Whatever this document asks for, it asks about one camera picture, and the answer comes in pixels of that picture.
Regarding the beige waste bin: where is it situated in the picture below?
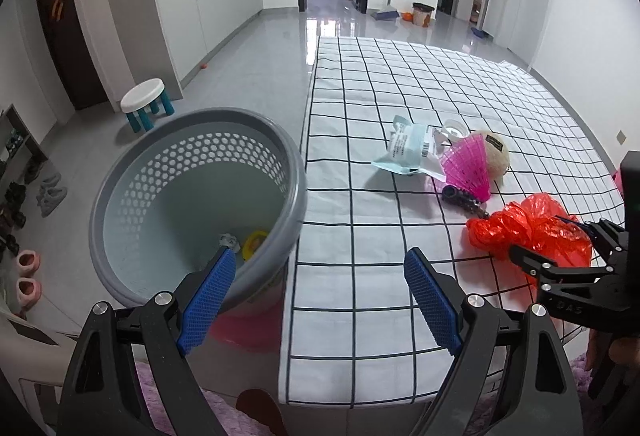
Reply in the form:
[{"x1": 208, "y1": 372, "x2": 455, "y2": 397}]
[{"x1": 412, "y1": 2, "x2": 435, "y2": 27}]

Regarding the white black-checked tablecloth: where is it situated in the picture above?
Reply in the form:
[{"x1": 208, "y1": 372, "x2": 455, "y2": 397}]
[{"x1": 277, "y1": 36, "x2": 626, "y2": 409}]

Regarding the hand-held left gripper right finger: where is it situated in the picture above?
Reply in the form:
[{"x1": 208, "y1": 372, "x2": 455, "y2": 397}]
[{"x1": 403, "y1": 247, "x2": 585, "y2": 436}]

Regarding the dark red round object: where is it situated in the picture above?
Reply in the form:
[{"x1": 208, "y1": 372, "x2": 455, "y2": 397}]
[{"x1": 235, "y1": 388, "x2": 288, "y2": 436}]

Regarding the white stool with teal legs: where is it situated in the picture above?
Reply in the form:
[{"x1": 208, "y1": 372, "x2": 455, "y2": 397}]
[{"x1": 120, "y1": 79, "x2": 174, "y2": 133}]

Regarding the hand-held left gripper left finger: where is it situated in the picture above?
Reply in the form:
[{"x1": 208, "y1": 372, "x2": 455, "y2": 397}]
[{"x1": 57, "y1": 246, "x2": 237, "y2": 436}]

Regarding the pink fuzzy slipper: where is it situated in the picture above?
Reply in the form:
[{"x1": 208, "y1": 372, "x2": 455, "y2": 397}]
[
  {"x1": 14, "y1": 277, "x2": 43, "y2": 309},
  {"x1": 15, "y1": 251, "x2": 42, "y2": 276}
]

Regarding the dark brown door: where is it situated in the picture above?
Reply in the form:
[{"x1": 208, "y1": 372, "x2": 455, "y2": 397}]
[{"x1": 34, "y1": 0, "x2": 111, "y2": 112}]

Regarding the white foam ball black label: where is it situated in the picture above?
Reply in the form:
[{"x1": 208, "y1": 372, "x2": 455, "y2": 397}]
[{"x1": 470, "y1": 129, "x2": 511, "y2": 182}]

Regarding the red plastic bag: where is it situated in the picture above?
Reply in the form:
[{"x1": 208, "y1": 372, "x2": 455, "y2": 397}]
[{"x1": 466, "y1": 193, "x2": 593, "y2": 272}]

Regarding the white labelled mailer bag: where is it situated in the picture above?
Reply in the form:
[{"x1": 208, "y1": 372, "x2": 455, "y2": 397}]
[{"x1": 371, "y1": 115, "x2": 451, "y2": 179}]

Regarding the white tape roll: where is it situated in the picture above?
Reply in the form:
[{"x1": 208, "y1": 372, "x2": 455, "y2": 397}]
[{"x1": 442, "y1": 119, "x2": 470, "y2": 140}]

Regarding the white plastic furniture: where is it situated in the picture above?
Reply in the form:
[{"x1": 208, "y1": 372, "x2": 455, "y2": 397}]
[{"x1": 0, "y1": 311, "x2": 76, "y2": 436}]

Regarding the shoe rack with shoes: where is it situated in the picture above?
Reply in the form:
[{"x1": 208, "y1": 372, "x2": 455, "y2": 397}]
[{"x1": 0, "y1": 129, "x2": 41, "y2": 262}]

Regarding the black beaded object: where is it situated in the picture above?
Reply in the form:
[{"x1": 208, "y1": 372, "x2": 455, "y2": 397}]
[{"x1": 441, "y1": 185, "x2": 492, "y2": 220}]

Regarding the person's right hand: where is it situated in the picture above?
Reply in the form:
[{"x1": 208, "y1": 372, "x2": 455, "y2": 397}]
[{"x1": 585, "y1": 333, "x2": 613, "y2": 374}]

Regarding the grey perforated plastic basket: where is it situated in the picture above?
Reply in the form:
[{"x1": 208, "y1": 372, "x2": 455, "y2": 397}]
[{"x1": 89, "y1": 107, "x2": 308, "y2": 317}]

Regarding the grey sideboard cabinet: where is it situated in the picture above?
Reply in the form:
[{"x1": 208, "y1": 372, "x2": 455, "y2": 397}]
[{"x1": 106, "y1": 0, "x2": 264, "y2": 87}]

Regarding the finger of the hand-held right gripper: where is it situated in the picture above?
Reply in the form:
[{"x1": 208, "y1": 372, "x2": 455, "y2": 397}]
[
  {"x1": 552, "y1": 215, "x2": 626, "y2": 264},
  {"x1": 507, "y1": 243, "x2": 616, "y2": 288}
]

